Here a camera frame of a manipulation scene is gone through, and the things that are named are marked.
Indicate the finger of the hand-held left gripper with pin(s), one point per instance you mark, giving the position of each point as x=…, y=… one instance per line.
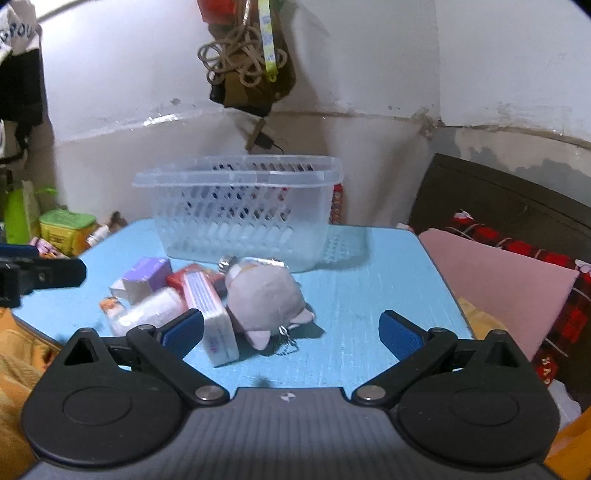
x=51, y=274

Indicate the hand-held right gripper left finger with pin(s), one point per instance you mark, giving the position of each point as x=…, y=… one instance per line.
x=184, y=330

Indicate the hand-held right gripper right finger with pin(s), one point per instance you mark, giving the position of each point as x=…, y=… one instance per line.
x=399, y=334

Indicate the white and red box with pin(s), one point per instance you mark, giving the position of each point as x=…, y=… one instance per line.
x=207, y=300

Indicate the small red box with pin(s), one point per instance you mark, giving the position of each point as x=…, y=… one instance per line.
x=178, y=279

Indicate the small orange white packet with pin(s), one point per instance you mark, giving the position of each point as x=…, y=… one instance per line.
x=111, y=307

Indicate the purple and white box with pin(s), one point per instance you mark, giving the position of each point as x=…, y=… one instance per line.
x=147, y=270

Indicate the grey plush cat toy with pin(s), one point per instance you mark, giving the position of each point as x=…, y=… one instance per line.
x=268, y=295

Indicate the clear plastic basket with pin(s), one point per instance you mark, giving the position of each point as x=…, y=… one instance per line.
x=240, y=230

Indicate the green box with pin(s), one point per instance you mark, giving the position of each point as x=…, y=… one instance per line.
x=64, y=228

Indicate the white snack packets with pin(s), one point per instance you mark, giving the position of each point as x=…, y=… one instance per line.
x=97, y=234

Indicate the green plastic bag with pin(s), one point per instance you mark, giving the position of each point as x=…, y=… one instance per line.
x=16, y=214

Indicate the yellow cloth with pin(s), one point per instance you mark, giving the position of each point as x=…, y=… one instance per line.
x=480, y=318

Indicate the orange floral blanket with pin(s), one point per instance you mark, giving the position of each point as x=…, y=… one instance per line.
x=18, y=378

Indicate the pink pillow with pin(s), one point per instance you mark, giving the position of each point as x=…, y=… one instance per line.
x=498, y=281

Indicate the dark wooden headboard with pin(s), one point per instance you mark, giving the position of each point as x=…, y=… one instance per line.
x=498, y=203

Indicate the red plaid blanket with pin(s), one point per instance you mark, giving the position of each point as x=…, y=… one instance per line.
x=572, y=318

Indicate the black charger plug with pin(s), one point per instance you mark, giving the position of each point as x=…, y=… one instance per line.
x=266, y=141

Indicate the white and black garment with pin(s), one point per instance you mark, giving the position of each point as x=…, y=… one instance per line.
x=21, y=69

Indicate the olive hanging bag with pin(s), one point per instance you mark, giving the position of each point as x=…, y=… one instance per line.
x=249, y=97

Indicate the red hanging item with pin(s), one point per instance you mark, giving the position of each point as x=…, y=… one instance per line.
x=217, y=11

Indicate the wooden wall block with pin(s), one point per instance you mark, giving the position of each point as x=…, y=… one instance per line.
x=255, y=134

